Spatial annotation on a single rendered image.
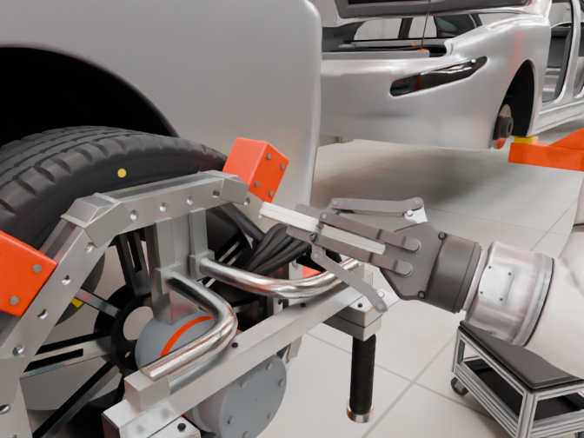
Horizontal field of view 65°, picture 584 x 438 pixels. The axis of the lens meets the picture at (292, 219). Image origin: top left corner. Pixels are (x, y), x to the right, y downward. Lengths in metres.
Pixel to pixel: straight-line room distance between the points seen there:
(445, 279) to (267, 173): 0.39
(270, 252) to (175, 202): 0.16
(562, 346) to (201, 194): 0.47
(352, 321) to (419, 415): 1.31
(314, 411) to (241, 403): 1.30
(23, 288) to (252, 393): 0.31
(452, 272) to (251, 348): 0.24
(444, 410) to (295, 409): 0.58
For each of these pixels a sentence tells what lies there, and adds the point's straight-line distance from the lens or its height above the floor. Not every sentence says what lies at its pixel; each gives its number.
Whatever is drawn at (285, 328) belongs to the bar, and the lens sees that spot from 0.57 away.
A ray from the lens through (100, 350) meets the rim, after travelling 0.79.
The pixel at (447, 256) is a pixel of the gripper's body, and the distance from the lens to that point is 0.46.
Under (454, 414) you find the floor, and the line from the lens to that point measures 2.02.
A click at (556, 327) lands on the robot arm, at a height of 1.07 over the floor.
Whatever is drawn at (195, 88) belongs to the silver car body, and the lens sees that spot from 1.19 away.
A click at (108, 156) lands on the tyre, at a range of 0.68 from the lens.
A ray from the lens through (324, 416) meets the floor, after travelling 1.92.
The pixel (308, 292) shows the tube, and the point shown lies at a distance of 0.61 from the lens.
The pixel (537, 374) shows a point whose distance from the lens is 1.74.
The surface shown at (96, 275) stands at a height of 0.78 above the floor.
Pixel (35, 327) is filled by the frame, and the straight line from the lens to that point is 0.61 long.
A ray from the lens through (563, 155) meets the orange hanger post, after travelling 4.06.
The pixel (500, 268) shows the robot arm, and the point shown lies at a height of 1.11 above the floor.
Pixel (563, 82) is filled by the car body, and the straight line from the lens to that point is 4.97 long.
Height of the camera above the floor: 1.28
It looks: 19 degrees down
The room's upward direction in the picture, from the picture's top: straight up
